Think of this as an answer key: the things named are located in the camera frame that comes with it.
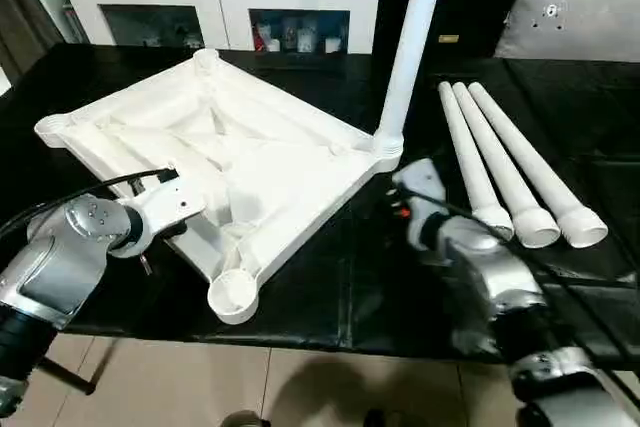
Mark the white plastic table leg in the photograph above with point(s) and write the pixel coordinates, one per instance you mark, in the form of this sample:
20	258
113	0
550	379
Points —
410	47
530	162
500	162
470	157

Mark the white plastic table top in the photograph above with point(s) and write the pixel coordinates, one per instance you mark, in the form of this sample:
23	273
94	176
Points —
260	157

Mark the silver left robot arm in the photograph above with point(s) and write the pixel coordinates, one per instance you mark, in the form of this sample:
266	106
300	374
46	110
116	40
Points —
60	257

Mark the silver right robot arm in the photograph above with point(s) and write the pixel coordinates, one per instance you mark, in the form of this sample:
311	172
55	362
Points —
490	267

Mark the black work mat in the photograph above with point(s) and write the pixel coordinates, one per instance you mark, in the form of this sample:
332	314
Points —
350	287

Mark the small yellow label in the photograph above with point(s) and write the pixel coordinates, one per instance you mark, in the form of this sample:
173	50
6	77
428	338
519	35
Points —
449	39

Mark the grey cushion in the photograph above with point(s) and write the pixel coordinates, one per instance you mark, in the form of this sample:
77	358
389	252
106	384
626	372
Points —
580	22

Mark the dark grey curtain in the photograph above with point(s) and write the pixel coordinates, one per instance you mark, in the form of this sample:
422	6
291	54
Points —
20	7

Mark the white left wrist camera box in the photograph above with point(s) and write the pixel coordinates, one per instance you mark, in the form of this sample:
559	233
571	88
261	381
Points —
170	202

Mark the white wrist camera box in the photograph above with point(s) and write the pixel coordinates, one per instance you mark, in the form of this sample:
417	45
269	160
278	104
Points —
170	202
420	182

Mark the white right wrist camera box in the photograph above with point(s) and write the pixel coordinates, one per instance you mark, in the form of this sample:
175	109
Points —
420	182

